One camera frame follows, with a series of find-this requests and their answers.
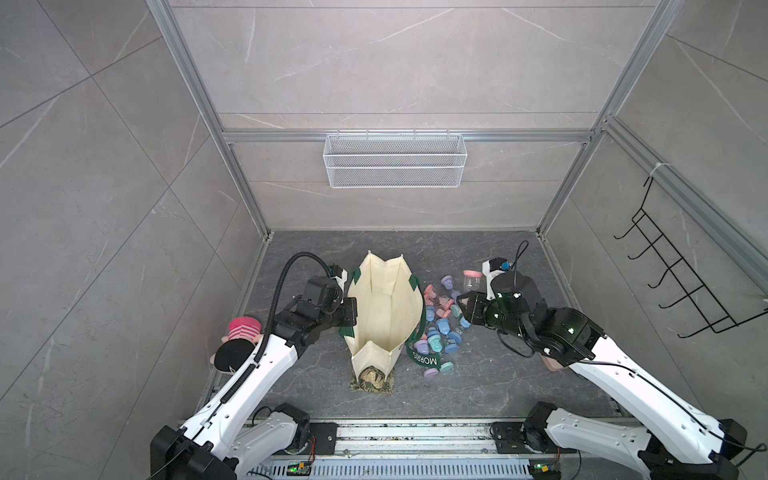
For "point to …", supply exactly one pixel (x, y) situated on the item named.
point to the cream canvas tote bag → (390, 315)
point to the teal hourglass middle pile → (435, 342)
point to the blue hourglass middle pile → (443, 326)
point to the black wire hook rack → (713, 314)
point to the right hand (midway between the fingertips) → (465, 300)
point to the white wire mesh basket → (395, 161)
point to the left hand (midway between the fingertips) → (360, 301)
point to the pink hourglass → (472, 279)
